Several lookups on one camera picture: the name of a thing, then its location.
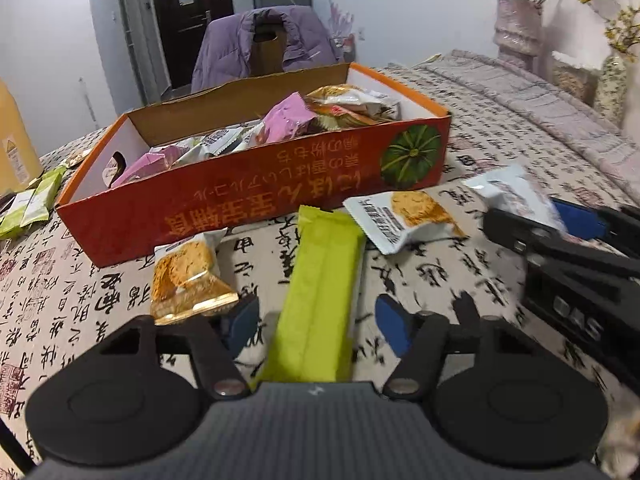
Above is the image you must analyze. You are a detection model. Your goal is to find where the pink snack packet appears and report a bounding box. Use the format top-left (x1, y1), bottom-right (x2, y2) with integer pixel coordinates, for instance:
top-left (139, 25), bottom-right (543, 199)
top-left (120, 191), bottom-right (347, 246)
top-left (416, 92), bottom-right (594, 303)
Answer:
top-left (112, 152), bottom-right (173, 188)
top-left (260, 92), bottom-right (321, 146)

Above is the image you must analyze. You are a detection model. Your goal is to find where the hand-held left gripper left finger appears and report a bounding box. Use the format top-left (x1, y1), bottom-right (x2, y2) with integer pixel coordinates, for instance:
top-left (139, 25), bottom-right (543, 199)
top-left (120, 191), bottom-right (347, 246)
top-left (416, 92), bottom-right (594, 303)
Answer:
top-left (97, 294), bottom-right (260, 402)

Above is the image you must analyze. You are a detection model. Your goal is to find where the patterned jar vase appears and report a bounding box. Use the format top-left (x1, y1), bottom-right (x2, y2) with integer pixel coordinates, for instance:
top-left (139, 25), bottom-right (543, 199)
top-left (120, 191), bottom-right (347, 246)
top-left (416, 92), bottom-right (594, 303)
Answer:
top-left (595, 55), bottom-right (631, 123)

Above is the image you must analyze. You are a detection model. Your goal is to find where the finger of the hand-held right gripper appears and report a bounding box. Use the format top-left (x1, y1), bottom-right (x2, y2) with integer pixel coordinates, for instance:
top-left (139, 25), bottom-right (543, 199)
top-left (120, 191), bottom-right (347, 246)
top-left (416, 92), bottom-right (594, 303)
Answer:
top-left (550, 199), bottom-right (640, 261)
top-left (482, 208), bottom-right (640, 278)

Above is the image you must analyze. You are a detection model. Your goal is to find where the pink vase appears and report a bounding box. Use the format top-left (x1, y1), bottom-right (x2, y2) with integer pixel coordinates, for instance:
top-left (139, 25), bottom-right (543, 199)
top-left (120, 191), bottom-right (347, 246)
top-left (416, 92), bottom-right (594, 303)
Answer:
top-left (492, 0), bottom-right (543, 68)

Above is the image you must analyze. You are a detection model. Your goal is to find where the orange cardboard box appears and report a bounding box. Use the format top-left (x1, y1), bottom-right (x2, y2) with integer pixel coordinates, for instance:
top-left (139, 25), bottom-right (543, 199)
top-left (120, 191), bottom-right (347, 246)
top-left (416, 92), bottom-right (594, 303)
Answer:
top-left (55, 62), bottom-right (451, 268)

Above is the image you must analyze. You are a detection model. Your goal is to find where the clear cracker snack packet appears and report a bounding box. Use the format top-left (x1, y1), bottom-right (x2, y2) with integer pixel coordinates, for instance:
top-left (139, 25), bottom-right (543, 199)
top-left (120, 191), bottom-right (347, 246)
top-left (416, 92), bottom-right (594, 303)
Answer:
top-left (151, 228), bottom-right (240, 326)

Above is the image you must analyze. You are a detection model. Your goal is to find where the wooden chair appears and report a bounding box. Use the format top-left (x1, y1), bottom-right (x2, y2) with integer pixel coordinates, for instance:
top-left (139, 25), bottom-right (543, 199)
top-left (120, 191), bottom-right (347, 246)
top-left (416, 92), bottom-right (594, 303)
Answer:
top-left (250, 22), bottom-right (288, 77)

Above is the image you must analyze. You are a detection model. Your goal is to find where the purple jacket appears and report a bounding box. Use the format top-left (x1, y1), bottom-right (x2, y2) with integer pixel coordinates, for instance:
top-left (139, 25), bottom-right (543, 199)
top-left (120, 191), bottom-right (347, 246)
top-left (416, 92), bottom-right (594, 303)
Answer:
top-left (191, 5), bottom-right (341, 93)

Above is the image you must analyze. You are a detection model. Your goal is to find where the pink decoration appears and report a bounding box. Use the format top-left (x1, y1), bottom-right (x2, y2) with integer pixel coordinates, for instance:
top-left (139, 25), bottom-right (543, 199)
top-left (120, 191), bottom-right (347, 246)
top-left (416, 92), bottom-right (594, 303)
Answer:
top-left (327, 0), bottom-right (361, 56)

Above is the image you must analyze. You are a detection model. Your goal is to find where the white and orange snack packet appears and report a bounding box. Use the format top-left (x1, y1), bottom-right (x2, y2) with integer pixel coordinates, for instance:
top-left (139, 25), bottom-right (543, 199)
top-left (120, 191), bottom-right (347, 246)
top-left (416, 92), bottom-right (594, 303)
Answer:
top-left (305, 85), bottom-right (371, 111)

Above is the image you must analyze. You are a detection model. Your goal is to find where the glass jar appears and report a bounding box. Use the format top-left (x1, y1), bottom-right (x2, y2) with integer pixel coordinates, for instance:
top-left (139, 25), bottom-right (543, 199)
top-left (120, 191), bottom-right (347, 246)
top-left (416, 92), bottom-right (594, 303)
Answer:
top-left (550, 50), bottom-right (601, 103)

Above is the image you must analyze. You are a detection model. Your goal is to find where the dark entrance door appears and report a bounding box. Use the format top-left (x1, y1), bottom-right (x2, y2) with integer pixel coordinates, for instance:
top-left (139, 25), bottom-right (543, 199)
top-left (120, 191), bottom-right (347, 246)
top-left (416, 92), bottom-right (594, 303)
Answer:
top-left (150, 0), bottom-right (236, 98)

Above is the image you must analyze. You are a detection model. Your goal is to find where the lime green snack packet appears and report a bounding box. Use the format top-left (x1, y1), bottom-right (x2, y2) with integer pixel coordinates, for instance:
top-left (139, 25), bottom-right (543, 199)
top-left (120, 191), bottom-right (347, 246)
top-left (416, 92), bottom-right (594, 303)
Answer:
top-left (257, 205), bottom-right (368, 383)

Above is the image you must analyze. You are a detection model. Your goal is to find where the grey side door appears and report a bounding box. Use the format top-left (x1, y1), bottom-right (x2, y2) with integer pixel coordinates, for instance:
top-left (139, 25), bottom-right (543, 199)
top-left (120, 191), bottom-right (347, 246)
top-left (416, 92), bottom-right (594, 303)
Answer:
top-left (114, 0), bottom-right (151, 106)

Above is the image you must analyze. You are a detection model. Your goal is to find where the yellow thermos bottle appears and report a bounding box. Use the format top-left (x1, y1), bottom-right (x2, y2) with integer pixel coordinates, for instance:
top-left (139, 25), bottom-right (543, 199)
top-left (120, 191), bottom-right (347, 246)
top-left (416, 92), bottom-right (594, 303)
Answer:
top-left (0, 77), bottom-right (45, 196)

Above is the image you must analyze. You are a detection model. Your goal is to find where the white cracker snack packet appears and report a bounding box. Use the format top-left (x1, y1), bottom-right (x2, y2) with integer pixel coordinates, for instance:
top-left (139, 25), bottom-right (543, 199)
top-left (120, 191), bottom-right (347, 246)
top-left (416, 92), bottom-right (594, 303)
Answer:
top-left (343, 190), bottom-right (466, 256)

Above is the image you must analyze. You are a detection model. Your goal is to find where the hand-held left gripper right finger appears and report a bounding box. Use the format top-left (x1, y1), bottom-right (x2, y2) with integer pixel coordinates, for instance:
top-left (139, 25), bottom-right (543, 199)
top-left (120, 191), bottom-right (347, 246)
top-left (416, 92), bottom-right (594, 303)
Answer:
top-left (375, 292), bottom-right (538, 402)

